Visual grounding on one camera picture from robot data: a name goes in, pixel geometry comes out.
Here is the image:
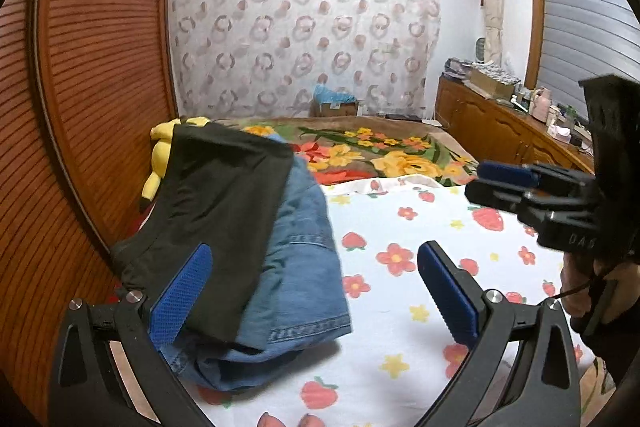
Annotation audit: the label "pink thermos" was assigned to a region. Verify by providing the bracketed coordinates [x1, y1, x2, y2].
[530, 87, 554, 122]

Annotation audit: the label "wooden window frame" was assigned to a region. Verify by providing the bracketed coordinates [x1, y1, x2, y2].
[525, 0, 586, 90]

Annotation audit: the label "person's right forearm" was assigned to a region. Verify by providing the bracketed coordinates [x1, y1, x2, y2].
[570, 314, 638, 388]

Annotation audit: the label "grey window blinds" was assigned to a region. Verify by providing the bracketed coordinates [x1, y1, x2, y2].
[540, 0, 640, 108]

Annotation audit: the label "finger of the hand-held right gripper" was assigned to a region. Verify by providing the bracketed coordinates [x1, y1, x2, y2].
[465, 179, 551, 228]
[477, 161, 596, 190]

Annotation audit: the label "person's right hand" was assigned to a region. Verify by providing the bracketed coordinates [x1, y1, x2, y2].
[560, 252, 640, 325]

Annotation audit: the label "blue patterned bundle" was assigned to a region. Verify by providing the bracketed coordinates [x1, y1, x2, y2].
[442, 57, 474, 80]

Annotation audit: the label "black pants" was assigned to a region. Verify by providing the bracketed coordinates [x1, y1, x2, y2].
[110, 124, 295, 343]

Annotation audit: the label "wooden cabinet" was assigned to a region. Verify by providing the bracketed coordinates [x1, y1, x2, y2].
[435, 74, 598, 175]

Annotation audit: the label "wooden louvered wardrobe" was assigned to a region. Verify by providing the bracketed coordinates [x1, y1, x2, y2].
[0, 0, 179, 408]

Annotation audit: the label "blue plastic bag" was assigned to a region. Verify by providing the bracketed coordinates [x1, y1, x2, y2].
[312, 84, 357, 105]

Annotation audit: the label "yellow plush toy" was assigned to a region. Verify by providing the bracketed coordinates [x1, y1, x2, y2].
[140, 117, 211, 204]

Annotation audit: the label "blue jeans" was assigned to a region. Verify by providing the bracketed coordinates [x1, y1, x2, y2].
[162, 152, 353, 393]

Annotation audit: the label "ring patterned curtain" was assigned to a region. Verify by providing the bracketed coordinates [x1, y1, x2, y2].
[167, 0, 443, 120]

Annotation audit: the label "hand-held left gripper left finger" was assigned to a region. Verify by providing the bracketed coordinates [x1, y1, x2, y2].
[47, 242, 216, 427]

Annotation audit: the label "white flower print blanket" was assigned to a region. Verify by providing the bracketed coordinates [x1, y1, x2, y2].
[110, 174, 601, 427]

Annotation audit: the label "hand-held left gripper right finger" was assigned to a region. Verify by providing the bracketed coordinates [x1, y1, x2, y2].
[415, 240, 583, 427]

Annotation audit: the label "plain cardboard box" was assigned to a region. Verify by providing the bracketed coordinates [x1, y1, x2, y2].
[315, 99, 360, 118]

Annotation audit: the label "cardboard box of small goods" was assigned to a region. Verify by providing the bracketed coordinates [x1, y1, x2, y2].
[467, 68, 519, 100]

